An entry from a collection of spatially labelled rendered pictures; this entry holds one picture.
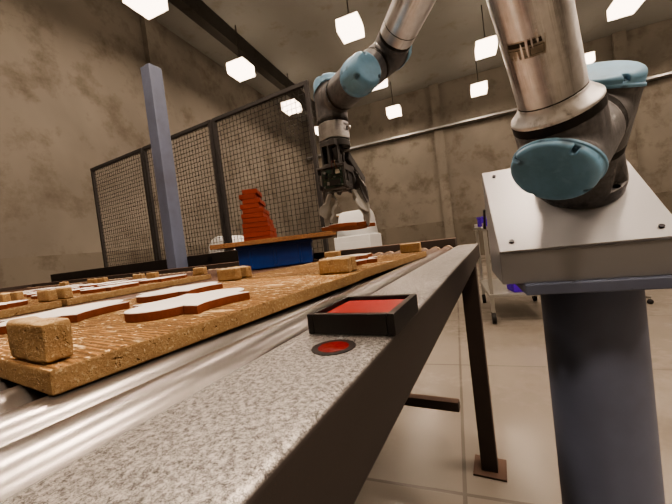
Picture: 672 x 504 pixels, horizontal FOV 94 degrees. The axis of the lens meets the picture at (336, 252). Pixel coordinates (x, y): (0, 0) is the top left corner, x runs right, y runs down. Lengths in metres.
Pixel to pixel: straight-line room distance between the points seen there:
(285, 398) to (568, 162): 0.49
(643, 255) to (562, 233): 0.12
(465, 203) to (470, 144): 1.95
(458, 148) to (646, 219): 11.24
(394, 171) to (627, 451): 11.45
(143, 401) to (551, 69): 0.54
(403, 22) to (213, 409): 0.72
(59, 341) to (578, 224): 0.74
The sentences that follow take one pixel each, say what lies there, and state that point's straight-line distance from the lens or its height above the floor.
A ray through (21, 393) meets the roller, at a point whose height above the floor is 0.92.
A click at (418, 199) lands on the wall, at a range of 11.73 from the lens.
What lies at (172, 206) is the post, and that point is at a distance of 2.57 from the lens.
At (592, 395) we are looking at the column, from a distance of 0.82.
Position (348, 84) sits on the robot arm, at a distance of 0.72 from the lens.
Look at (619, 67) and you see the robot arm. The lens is 0.72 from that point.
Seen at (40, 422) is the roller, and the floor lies 0.91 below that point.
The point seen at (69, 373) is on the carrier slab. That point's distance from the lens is 0.26.
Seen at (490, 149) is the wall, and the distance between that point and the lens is 11.95.
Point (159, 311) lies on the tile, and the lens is 0.35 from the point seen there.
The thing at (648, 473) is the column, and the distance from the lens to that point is 0.92.
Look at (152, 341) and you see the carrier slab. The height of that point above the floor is 0.93.
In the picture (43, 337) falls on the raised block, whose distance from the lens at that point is 0.26.
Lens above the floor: 0.99
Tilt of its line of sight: 2 degrees down
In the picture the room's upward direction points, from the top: 7 degrees counter-clockwise
